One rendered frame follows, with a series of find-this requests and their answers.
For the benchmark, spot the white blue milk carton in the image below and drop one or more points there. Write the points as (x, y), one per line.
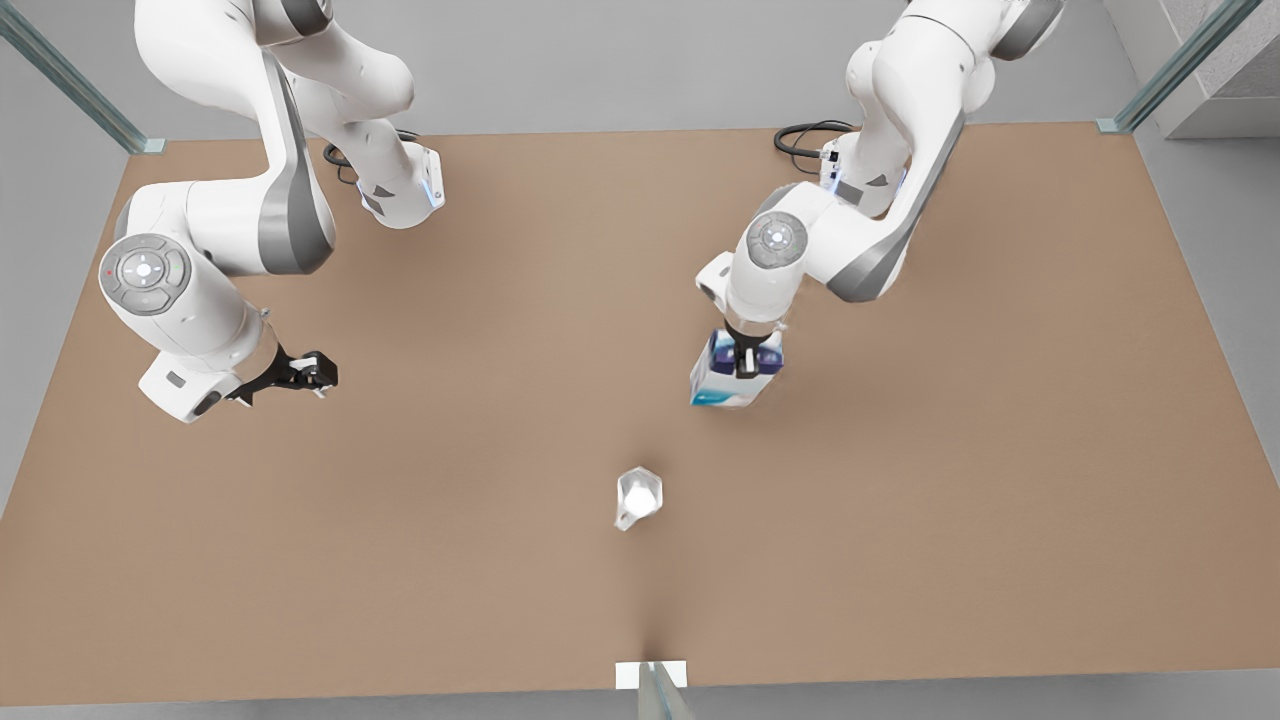
(720, 385)

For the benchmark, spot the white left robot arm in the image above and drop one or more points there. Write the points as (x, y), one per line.
(880, 170)

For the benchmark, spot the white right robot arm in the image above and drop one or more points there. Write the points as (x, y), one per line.
(220, 210)

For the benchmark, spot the clear glass cup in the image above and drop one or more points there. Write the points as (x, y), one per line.
(638, 496)

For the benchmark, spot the silver frame post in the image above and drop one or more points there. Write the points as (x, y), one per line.
(75, 85)
(1180, 65)
(655, 690)

